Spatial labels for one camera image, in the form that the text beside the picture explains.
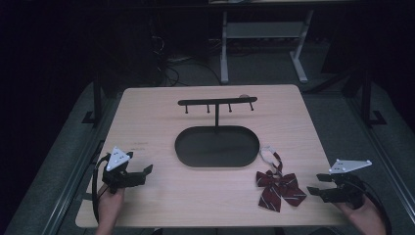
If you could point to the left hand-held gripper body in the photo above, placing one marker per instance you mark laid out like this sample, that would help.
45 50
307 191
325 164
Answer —
116 160

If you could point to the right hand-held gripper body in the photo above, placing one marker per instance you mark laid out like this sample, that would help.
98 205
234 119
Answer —
349 192

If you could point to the dark red striped bow tie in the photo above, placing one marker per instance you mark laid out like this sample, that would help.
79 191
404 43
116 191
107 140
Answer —
279 191

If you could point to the black hook rack with tray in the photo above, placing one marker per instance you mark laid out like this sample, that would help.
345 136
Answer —
217 147

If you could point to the person's right hand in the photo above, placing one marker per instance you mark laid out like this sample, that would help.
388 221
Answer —
363 213

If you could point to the person's left hand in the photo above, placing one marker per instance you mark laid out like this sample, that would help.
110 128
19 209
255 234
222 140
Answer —
110 204

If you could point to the black metal stand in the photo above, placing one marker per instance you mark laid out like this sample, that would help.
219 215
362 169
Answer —
367 98
97 101

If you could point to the small round brown object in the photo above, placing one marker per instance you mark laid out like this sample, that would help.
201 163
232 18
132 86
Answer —
243 96

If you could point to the grey aluminium rail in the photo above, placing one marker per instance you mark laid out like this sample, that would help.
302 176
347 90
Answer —
381 150
70 182

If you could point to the white metal desk frame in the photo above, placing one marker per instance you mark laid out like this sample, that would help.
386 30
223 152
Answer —
264 30

